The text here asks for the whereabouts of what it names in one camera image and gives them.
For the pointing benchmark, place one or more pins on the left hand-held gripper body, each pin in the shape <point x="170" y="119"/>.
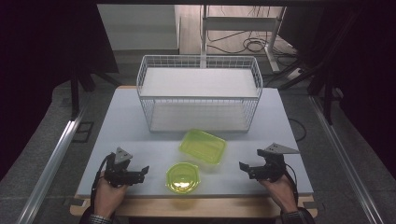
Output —
<point x="120" y="174"/>

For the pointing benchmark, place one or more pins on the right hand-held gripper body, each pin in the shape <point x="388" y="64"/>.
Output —
<point x="274" y="168"/>

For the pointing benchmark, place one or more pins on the green round plastic bowl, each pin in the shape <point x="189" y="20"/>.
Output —
<point x="182" y="178"/>

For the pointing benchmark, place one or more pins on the green rectangular plastic container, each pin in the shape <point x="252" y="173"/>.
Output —
<point x="203" y="146"/>

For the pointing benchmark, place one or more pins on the person's left hand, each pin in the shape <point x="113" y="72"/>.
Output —
<point x="107" y="196"/>

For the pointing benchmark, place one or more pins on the person's right hand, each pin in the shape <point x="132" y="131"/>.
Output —
<point x="280" y="193"/>

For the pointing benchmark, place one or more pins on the black floor plate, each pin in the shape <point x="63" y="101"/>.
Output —
<point x="83" y="132"/>

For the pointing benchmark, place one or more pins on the wooden table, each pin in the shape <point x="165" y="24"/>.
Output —
<point x="199" y="207"/>

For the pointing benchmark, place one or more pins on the black stand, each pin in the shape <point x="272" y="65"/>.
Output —
<point x="327" y="93"/>
<point x="74" y="93"/>

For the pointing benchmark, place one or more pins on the white power strip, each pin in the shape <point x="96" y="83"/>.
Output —
<point x="294" y="74"/>

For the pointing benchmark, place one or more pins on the white cabinet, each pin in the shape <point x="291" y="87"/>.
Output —
<point x="137" y="28"/>

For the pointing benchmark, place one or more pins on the metal floor rail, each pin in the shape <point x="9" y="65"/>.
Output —
<point x="342" y="155"/>
<point x="53" y="161"/>

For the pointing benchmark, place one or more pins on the white metal desk frame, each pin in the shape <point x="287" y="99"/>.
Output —
<point x="236" y="23"/>

